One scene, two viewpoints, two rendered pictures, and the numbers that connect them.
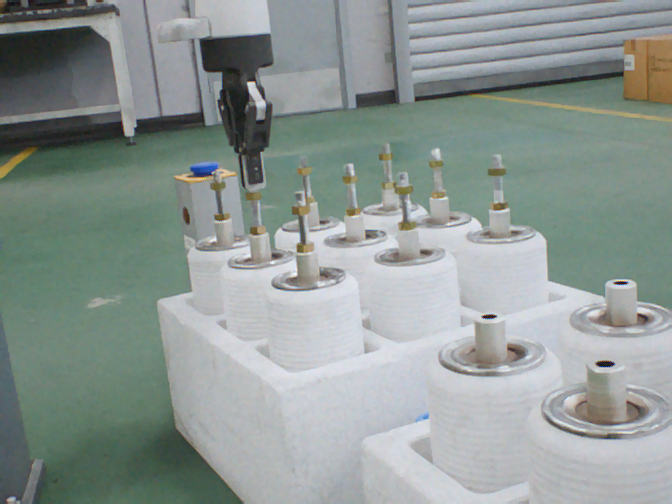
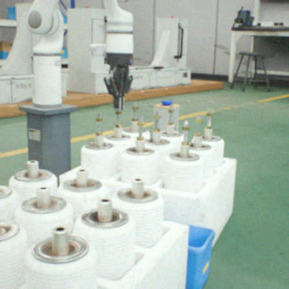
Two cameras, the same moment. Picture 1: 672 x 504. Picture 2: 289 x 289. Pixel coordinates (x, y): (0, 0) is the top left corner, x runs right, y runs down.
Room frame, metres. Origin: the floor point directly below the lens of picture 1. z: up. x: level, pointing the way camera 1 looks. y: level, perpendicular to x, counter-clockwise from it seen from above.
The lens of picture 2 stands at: (0.22, -0.87, 0.52)
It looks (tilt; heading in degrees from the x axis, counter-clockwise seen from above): 14 degrees down; 47
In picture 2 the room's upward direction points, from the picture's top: 2 degrees clockwise
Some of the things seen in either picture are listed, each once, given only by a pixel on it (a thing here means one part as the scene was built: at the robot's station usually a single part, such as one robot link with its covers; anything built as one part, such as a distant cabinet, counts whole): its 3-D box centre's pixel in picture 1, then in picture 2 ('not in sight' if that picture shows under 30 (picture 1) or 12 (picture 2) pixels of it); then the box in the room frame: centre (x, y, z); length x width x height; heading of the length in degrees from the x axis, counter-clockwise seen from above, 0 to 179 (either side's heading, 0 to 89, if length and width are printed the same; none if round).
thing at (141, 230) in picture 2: not in sight; (136, 240); (0.70, -0.32, 0.16); 0.10 x 0.10 x 0.18
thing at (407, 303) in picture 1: (416, 338); (139, 185); (0.92, -0.08, 0.16); 0.10 x 0.10 x 0.18
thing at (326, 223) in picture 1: (310, 225); (169, 134); (1.13, 0.02, 0.25); 0.08 x 0.08 x 0.01
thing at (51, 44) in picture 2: not in sight; (46, 33); (0.95, 0.44, 0.54); 0.09 x 0.09 x 0.17; 22
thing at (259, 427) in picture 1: (368, 369); (154, 196); (1.02, -0.03, 0.09); 0.39 x 0.39 x 0.18; 26
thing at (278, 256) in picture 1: (261, 259); (118, 137); (0.97, 0.08, 0.25); 0.08 x 0.08 x 0.01
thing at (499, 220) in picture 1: (500, 223); (184, 151); (0.97, -0.19, 0.26); 0.02 x 0.02 x 0.03
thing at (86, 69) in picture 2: not in sight; (129, 49); (3.06, 2.54, 0.45); 1.51 x 0.57 x 0.74; 9
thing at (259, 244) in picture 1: (260, 248); (118, 133); (0.97, 0.08, 0.26); 0.02 x 0.02 x 0.03
